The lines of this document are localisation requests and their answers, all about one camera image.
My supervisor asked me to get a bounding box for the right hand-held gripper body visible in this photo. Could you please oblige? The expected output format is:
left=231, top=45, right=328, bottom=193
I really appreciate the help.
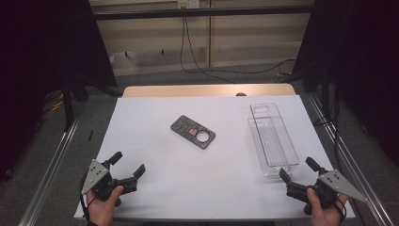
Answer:
left=285, top=169, right=369, bottom=216

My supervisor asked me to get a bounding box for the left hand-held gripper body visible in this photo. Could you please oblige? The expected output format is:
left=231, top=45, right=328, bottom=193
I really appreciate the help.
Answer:
left=80, top=158, right=128, bottom=202

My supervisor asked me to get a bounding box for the clear plastic box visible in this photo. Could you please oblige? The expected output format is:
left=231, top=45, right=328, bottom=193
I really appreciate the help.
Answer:
left=247, top=102, right=301, bottom=178

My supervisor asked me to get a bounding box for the grey phone case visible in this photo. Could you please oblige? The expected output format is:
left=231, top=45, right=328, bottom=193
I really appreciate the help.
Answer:
left=169, top=114, right=216, bottom=151

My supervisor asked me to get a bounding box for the person's right hand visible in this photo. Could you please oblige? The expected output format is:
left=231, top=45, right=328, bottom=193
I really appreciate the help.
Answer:
left=305, top=187, right=349, bottom=226

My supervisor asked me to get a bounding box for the person's left hand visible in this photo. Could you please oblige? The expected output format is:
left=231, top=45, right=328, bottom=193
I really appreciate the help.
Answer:
left=86, top=185, right=125, bottom=226

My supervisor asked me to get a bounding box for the white table mat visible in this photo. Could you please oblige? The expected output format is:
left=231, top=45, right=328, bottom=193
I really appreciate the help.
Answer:
left=73, top=94, right=356, bottom=220

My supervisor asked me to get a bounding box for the black stand leg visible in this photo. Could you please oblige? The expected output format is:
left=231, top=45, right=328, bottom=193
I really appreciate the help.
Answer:
left=60, top=82, right=77, bottom=132

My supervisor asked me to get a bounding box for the black curtain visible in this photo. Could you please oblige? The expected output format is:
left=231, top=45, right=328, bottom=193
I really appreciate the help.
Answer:
left=0, top=0, right=119, bottom=182
left=292, top=0, right=399, bottom=168

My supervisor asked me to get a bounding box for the black horizontal bar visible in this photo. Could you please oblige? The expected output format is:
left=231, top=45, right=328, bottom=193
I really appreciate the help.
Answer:
left=93, top=5, right=314, bottom=22

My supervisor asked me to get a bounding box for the metal floor rail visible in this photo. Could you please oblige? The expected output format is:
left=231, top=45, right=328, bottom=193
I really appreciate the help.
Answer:
left=306, top=93, right=397, bottom=226
left=18, top=114, right=82, bottom=226

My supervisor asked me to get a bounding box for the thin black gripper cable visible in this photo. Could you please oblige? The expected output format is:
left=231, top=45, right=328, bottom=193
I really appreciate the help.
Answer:
left=333, top=197, right=348, bottom=224
left=78, top=175, right=95, bottom=225

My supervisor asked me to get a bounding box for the black wall cable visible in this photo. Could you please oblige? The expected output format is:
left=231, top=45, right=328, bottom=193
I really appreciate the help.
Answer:
left=184, top=17, right=297, bottom=75
left=179, top=17, right=236, bottom=85

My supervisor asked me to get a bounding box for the white wall socket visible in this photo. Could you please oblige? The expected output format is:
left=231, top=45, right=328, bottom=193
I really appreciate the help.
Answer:
left=177, top=0, right=200, bottom=9

